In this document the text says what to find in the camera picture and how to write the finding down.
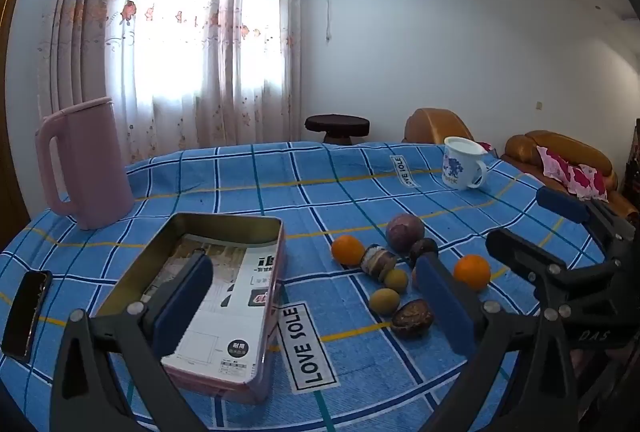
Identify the orange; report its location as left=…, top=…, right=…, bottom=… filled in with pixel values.
left=331, top=235, right=366, bottom=267
left=454, top=254, right=491, bottom=292

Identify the brown wrinkled passion fruit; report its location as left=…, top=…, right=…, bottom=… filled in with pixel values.
left=390, top=299, right=434, bottom=339

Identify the dark passion fruit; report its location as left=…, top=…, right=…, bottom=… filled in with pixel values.
left=408, top=238, right=439, bottom=268

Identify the small yellow-green fruit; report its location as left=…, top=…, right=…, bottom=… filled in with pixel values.
left=384, top=268, right=409, bottom=293

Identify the large purple round fruit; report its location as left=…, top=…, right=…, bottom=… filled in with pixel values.
left=386, top=214, right=425, bottom=253

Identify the striped cylindrical cake piece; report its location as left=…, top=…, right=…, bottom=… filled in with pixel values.
left=359, top=244, right=397, bottom=282

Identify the pink floral cloth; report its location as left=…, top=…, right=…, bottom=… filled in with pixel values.
left=537, top=146, right=608, bottom=201

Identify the black smartphone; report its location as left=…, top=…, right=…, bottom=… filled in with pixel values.
left=1, top=270, right=52, bottom=363

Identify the paper sheet in tin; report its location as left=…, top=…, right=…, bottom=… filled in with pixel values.
left=141, top=233, right=278, bottom=392

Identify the pink metal tin box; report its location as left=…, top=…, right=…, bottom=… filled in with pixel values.
left=98, top=213, right=286, bottom=404

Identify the orange leather sofa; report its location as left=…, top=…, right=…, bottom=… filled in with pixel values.
left=501, top=131, right=639, bottom=225

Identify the white blue enamel mug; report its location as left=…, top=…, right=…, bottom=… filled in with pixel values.
left=442, top=136, right=488, bottom=190

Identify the blue plaid tablecloth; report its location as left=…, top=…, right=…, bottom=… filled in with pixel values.
left=1, top=143, right=603, bottom=431

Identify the pink electric kettle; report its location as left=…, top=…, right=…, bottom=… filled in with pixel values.
left=35, top=97, right=134, bottom=230

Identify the dark round stool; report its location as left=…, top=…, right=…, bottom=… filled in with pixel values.
left=304, top=114, right=370, bottom=146

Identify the floral sheer curtain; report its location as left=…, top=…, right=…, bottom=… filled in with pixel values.
left=38, top=0, right=302, bottom=163

